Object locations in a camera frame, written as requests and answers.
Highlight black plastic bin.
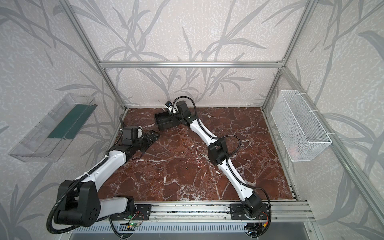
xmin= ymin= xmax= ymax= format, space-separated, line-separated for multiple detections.
xmin=154 ymin=112 xmax=180 ymax=131

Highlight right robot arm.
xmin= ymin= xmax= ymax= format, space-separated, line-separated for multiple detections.
xmin=166 ymin=96 xmax=272 ymax=220

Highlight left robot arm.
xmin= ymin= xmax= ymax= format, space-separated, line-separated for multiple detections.
xmin=46 ymin=126 xmax=160 ymax=235

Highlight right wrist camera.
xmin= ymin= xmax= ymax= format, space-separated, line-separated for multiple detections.
xmin=165 ymin=101 xmax=177 ymax=115

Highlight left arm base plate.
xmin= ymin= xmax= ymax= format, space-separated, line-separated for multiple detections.
xmin=111 ymin=204 xmax=152 ymax=221

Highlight aluminium frame crossbar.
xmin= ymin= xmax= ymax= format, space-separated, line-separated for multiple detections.
xmin=100 ymin=61 xmax=283 ymax=68

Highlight clear acrylic wall shelf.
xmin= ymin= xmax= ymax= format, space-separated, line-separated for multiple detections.
xmin=9 ymin=94 xmax=97 ymax=163

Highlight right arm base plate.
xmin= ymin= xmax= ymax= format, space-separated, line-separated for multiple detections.
xmin=230 ymin=204 xmax=271 ymax=221

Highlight white wire mesh basket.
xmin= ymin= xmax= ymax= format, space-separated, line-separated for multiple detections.
xmin=271 ymin=90 xmax=332 ymax=162

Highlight aluminium mounting rail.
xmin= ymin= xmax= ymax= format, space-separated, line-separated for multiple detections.
xmin=136 ymin=201 xmax=315 ymax=224

